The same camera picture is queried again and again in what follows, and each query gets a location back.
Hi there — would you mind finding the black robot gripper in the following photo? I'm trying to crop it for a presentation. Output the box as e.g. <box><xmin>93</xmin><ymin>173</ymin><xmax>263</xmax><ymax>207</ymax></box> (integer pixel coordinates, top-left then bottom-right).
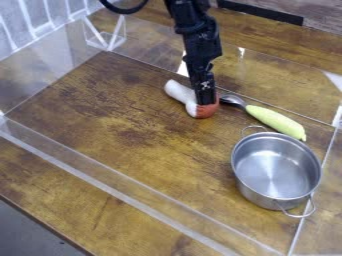
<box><xmin>164</xmin><ymin>0</ymin><xmax>221</xmax><ymax>105</ymax></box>

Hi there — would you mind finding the red and white plush mushroom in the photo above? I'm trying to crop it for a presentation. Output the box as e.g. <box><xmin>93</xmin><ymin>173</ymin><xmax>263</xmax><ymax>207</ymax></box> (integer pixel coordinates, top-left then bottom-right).
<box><xmin>164</xmin><ymin>80</ymin><xmax>219</xmax><ymax>119</ymax></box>

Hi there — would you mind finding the silver metal pot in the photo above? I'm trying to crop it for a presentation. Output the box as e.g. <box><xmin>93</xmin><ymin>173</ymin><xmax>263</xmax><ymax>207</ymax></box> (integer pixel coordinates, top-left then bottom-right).
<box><xmin>230</xmin><ymin>125</ymin><xmax>322</xmax><ymax>219</ymax></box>

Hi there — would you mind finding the clear acrylic enclosure panel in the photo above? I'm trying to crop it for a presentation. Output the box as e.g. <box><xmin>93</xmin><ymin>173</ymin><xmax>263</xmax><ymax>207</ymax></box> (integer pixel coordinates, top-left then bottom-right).
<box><xmin>0</xmin><ymin>0</ymin><xmax>342</xmax><ymax>256</ymax></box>

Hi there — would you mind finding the spoon with green handle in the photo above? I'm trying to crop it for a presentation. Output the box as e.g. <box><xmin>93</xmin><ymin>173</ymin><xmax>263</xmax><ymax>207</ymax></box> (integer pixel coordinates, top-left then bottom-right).
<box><xmin>219</xmin><ymin>94</ymin><xmax>307</xmax><ymax>141</ymax></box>

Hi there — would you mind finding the clear acrylic corner bracket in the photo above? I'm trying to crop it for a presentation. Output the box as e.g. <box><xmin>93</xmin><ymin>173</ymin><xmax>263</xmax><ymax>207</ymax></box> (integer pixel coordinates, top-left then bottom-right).
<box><xmin>83</xmin><ymin>15</ymin><xmax>127</xmax><ymax>51</ymax></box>

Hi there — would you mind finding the black cable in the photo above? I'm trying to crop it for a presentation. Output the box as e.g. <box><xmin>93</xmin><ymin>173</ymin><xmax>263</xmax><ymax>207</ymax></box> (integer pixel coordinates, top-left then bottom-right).
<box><xmin>97</xmin><ymin>0</ymin><xmax>151</xmax><ymax>15</ymax></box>

